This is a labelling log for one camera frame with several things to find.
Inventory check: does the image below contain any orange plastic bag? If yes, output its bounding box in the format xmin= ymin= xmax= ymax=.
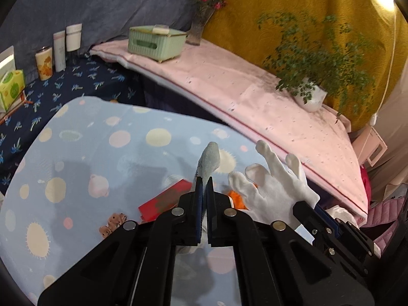
xmin=227 ymin=183 xmax=258 ymax=210

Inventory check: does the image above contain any white slim bottle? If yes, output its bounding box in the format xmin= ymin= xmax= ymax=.
xmin=53 ymin=31 xmax=67 ymax=72

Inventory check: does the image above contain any white lidded cup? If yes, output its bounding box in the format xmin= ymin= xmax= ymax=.
xmin=65 ymin=23 xmax=83 ymax=52

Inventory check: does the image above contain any pink quilted jacket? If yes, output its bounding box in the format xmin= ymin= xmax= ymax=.
xmin=362 ymin=194 xmax=408 ymax=249

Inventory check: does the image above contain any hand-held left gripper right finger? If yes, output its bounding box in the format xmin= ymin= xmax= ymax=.
xmin=206 ymin=177 xmax=375 ymax=306

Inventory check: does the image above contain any navy printed cloth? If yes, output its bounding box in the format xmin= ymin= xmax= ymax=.
xmin=0 ymin=53 xmax=147 ymax=195

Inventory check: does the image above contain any red cloth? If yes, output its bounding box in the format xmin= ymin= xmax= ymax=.
xmin=360 ymin=166 xmax=372 ymax=202

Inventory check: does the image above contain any glass vase with flowers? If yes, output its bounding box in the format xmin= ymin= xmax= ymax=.
xmin=185 ymin=0 xmax=227 ymax=46

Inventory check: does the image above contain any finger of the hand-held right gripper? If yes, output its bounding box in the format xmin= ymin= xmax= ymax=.
xmin=292 ymin=200 xmax=344 ymax=247

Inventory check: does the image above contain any blue-grey curtain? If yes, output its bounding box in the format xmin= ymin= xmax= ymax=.
xmin=0 ymin=0 xmax=232 ymax=85

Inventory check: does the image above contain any yellow printed tin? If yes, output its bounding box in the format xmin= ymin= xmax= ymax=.
xmin=35 ymin=46 xmax=54 ymax=81

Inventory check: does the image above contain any crushed red paper cup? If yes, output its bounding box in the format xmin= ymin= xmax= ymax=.
xmin=138 ymin=178 xmax=192 ymax=223

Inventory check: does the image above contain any pink blanket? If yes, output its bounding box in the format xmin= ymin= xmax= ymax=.
xmin=89 ymin=40 xmax=368 ymax=222

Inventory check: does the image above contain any yellow curtain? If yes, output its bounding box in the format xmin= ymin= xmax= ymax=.
xmin=202 ymin=0 xmax=407 ymax=133

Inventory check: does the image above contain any green tissue packet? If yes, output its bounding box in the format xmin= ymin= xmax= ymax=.
xmin=0 ymin=69 xmax=25 ymax=113

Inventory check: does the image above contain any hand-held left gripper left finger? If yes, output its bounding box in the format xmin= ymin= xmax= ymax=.
xmin=38 ymin=177 xmax=205 ymax=306

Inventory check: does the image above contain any wooden stick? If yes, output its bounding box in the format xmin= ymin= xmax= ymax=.
xmin=0 ymin=100 xmax=33 ymax=125

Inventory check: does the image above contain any potted plant in white pot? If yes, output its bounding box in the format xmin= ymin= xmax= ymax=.
xmin=257 ymin=12 xmax=381 ymax=125

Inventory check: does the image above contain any grey fabric pouch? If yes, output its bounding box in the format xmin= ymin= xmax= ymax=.
xmin=193 ymin=142 xmax=221 ymax=186

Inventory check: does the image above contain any white cardboard box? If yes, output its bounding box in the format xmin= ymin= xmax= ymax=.
xmin=0 ymin=46 xmax=16 ymax=77

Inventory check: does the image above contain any green tissue box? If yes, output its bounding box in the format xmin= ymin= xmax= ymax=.
xmin=128 ymin=24 xmax=187 ymax=62

